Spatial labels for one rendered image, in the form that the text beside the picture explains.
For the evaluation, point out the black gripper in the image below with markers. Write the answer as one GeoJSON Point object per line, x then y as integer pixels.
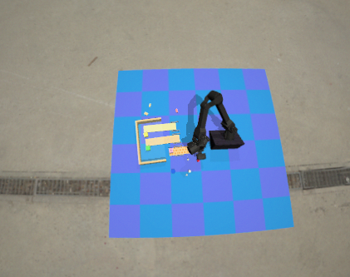
{"type": "Point", "coordinates": [201, 156]}

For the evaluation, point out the orange polka-dot strip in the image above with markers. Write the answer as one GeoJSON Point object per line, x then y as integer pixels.
{"type": "Point", "coordinates": [179, 151]}

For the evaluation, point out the pale yellow flat strip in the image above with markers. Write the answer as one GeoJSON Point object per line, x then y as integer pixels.
{"type": "Point", "coordinates": [168, 127]}

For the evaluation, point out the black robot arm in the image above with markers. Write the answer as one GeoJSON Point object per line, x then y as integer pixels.
{"type": "Point", "coordinates": [200, 131]}

